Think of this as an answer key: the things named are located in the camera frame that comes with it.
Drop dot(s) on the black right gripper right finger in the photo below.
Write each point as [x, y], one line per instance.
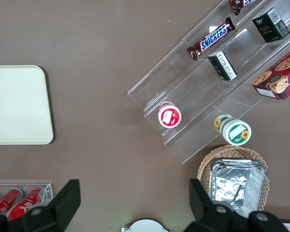
[207, 217]

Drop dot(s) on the clear acrylic stepped shelf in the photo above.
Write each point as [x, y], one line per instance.
[188, 84]

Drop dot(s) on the white round disc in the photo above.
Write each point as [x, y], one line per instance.
[146, 226]

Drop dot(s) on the black Face box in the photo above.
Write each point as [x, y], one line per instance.
[268, 26]

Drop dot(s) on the green sunflower yogurt cup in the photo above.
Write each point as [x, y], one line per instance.
[234, 130]

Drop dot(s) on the clear acrylic can holder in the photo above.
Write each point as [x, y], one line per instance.
[47, 191]

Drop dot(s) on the red cola can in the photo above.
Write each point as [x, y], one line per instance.
[26, 203]
[4, 200]

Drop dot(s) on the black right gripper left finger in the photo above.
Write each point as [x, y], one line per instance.
[58, 207]

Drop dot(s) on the woven wicker basket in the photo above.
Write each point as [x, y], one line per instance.
[205, 166]

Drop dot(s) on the red strawberry yogurt cup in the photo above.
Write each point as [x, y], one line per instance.
[169, 116]

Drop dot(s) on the red plaid cookie box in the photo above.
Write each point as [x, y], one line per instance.
[280, 79]

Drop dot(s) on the aluminium foil container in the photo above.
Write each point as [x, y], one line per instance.
[234, 183]

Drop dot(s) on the cream rectangular tray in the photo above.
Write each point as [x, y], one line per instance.
[17, 104]

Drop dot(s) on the Snickers chocolate bar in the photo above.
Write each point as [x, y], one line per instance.
[239, 4]
[212, 37]

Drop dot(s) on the black box with white label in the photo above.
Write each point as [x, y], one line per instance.
[223, 66]

